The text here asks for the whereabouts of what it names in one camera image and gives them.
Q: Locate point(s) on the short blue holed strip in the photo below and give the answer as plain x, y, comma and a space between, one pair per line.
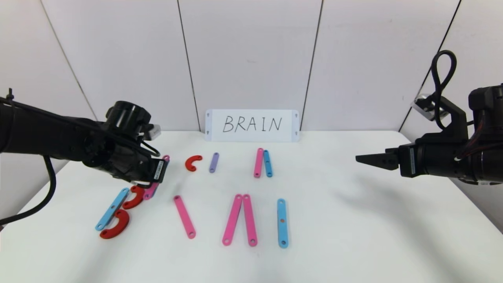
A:
267, 163

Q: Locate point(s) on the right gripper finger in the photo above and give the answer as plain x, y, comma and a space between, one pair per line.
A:
394, 151
387, 161

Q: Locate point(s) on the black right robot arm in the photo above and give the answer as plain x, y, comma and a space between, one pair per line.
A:
487, 169

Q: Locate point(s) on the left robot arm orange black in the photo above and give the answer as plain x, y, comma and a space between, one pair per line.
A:
35, 133

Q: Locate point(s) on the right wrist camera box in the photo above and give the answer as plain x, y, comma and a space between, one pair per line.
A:
424, 105

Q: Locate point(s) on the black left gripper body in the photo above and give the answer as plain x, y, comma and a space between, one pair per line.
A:
158, 170

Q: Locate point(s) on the short purple holed strip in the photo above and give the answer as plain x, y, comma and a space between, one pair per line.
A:
214, 162

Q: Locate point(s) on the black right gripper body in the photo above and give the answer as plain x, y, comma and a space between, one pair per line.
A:
409, 160

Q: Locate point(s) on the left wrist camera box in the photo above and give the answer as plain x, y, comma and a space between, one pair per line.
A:
154, 132

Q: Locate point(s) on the long blue holed strip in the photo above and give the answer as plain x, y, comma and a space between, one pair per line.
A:
282, 223

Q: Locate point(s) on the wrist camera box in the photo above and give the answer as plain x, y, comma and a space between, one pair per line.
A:
154, 132
424, 105

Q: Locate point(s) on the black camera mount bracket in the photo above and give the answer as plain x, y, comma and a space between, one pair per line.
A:
456, 122

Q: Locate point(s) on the light blue holed strip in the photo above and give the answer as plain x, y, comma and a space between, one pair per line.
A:
112, 208

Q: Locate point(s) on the white BRAIN sign card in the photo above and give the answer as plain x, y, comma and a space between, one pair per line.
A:
251, 135

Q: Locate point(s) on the pink holed strip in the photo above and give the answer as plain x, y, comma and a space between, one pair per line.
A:
258, 162
150, 192
232, 219
250, 220
185, 217

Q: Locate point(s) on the red C-shaped piece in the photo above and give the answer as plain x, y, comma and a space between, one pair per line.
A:
122, 225
135, 200
190, 163

